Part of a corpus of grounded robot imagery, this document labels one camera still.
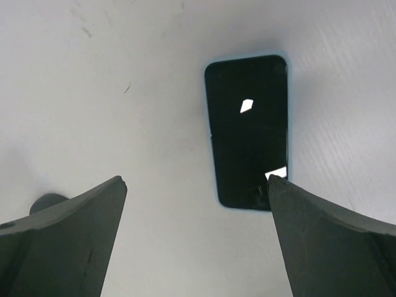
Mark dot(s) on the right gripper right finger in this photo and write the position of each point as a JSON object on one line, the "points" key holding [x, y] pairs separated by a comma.
{"points": [[329, 250]]}

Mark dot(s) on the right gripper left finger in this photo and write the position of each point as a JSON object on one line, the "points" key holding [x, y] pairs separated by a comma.
{"points": [[65, 249]]}

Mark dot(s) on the black phone stand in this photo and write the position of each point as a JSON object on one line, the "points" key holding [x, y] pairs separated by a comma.
{"points": [[46, 201]]}

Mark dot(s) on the blue case black phone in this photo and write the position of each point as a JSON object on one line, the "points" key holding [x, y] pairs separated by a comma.
{"points": [[247, 104]]}

